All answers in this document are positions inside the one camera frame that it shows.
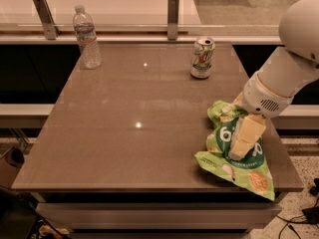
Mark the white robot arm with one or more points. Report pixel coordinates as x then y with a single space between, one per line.
289 69

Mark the green rice chip bag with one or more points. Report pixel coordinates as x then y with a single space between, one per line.
251 172

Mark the metal railing bracket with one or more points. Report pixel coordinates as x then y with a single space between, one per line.
172 19
50 30

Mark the middle metal railing bracket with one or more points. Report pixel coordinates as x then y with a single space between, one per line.
172 19

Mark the green white soda can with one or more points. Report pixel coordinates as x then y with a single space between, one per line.
201 62

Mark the left metal railing bracket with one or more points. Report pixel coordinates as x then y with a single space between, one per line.
50 30

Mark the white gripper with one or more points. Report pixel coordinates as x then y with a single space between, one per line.
261 96

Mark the clear plastic water bottle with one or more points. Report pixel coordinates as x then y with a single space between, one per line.
87 38

